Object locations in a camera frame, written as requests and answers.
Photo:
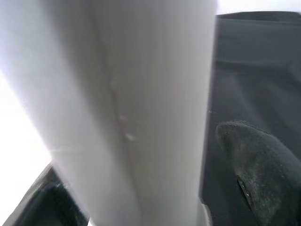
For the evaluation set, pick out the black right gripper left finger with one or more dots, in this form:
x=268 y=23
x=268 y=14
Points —
x=47 y=202

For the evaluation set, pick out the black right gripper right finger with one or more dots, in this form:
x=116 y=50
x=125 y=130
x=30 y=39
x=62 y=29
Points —
x=263 y=169

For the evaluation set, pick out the cream plastic table top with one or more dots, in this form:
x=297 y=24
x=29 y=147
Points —
x=18 y=131

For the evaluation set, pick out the white plastic table leg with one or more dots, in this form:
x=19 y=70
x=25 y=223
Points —
x=117 y=94

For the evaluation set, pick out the black cloth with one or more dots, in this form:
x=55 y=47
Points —
x=258 y=70

